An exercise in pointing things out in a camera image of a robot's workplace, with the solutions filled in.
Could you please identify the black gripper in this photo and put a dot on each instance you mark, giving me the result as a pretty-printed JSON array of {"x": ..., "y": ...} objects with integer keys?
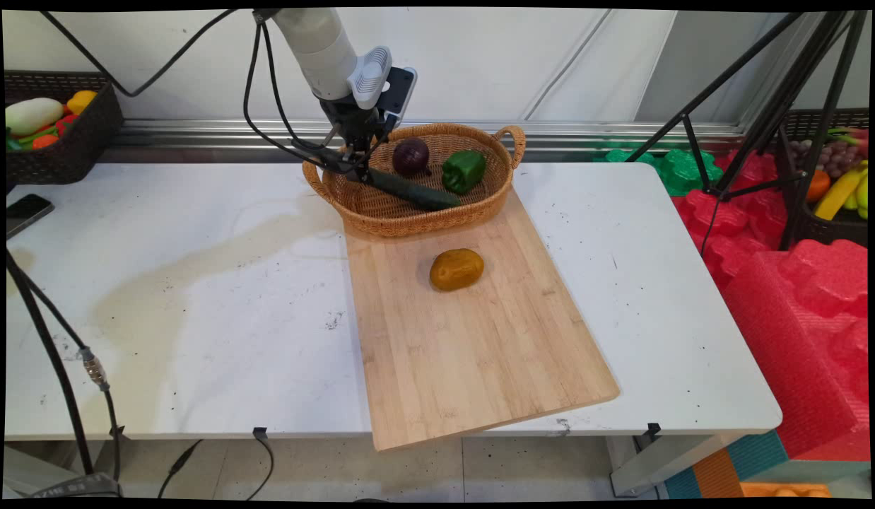
[{"x": 353, "y": 124}]

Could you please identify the dark green cucumber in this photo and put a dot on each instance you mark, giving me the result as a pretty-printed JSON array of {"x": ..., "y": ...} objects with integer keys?
[{"x": 416, "y": 191}]

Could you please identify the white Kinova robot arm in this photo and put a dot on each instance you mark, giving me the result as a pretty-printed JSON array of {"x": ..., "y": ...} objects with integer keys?
[{"x": 317, "y": 49}]

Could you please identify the purple red onion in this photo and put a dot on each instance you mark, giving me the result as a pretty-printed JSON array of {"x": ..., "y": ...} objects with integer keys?
[{"x": 410, "y": 156}]

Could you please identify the woven wicker basket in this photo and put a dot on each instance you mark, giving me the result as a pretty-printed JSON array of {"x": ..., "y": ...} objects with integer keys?
[{"x": 409, "y": 205}]

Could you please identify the green bell pepper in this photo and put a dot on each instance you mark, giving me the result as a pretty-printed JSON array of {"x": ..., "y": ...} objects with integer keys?
[{"x": 464, "y": 171}]

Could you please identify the yellow-brown potato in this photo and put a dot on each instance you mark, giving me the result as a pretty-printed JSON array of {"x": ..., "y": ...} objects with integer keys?
[{"x": 456, "y": 268}]

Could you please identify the wooden cutting board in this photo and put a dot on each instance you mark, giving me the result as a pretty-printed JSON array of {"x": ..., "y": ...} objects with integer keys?
[{"x": 473, "y": 332}]

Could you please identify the yellow toy pepper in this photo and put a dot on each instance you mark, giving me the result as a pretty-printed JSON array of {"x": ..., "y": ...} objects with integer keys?
[{"x": 81, "y": 101}]

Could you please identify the dark woven vegetable basket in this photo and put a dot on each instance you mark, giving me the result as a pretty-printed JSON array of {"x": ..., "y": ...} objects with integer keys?
[{"x": 70, "y": 152}]

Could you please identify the black table edge clip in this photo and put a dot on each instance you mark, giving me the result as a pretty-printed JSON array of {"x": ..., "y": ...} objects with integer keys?
[
  {"x": 117, "y": 431},
  {"x": 653, "y": 429},
  {"x": 260, "y": 432}
]

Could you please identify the white toy eggplant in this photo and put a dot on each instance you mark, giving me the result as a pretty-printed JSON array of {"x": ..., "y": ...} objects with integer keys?
[{"x": 33, "y": 115}]

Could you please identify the black smartphone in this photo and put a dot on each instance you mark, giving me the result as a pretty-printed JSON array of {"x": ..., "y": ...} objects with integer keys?
[{"x": 26, "y": 212}]

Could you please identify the green foam block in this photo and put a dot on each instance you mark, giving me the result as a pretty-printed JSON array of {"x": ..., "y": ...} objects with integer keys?
[{"x": 681, "y": 171}]

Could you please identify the white table leg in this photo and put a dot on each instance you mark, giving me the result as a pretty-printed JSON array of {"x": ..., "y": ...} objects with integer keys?
[{"x": 656, "y": 463}]

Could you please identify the black tripod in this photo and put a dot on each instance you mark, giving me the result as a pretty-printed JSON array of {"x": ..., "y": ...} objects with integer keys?
[{"x": 777, "y": 113}]

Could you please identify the orange fruit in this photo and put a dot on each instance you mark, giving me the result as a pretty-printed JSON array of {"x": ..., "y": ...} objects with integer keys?
[{"x": 818, "y": 186}]

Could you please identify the red foam block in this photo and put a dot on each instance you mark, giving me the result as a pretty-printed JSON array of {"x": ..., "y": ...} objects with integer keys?
[{"x": 798, "y": 318}]

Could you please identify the teal orange floor mat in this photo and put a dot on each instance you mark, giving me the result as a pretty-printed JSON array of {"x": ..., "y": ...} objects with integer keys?
[{"x": 727, "y": 470}]

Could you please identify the purple grapes bunch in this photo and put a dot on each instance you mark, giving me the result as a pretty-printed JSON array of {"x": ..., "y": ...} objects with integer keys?
[{"x": 837, "y": 157}]

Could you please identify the dark woven fruit basket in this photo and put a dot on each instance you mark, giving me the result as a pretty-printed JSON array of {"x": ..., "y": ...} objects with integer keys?
[{"x": 833, "y": 230}]

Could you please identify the yellow banana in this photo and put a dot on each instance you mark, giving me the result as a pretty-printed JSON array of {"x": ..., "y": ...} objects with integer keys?
[{"x": 837, "y": 194}]

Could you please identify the yellow-green fruit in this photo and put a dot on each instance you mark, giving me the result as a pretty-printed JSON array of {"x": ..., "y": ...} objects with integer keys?
[{"x": 861, "y": 198}]

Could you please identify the orange foam piece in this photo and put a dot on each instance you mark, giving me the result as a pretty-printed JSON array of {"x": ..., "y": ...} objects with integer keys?
[{"x": 784, "y": 490}]

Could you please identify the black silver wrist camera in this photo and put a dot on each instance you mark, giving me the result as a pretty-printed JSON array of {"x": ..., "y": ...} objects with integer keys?
[{"x": 398, "y": 92}]

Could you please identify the white vented wrist camera mount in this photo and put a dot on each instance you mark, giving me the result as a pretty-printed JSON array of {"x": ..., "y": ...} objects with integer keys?
[{"x": 370, "y": 74}]

